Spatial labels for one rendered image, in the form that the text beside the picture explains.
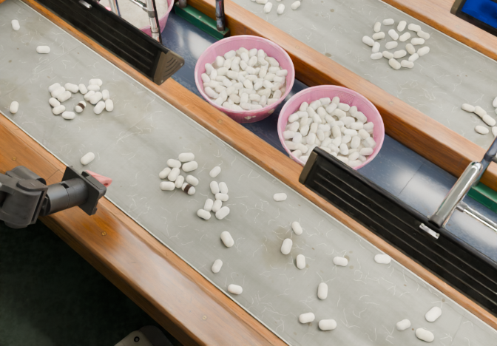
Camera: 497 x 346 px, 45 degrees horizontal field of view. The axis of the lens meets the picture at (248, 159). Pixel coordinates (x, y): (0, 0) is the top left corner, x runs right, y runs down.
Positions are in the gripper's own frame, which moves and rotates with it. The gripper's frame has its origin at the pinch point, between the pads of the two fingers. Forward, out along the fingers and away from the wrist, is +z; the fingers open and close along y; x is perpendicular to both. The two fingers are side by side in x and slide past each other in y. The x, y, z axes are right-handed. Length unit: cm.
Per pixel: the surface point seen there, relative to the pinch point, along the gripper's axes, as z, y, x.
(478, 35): 81, -42, -59
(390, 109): 52, -37, -35
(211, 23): 54, 22, -29
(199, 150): 23.4, -6.1, -8.1
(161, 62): -2.8, -3.2, -32.2
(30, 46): 21, 54, -5
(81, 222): -3.3, 0.4, 10.9
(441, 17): 81, -31, -59
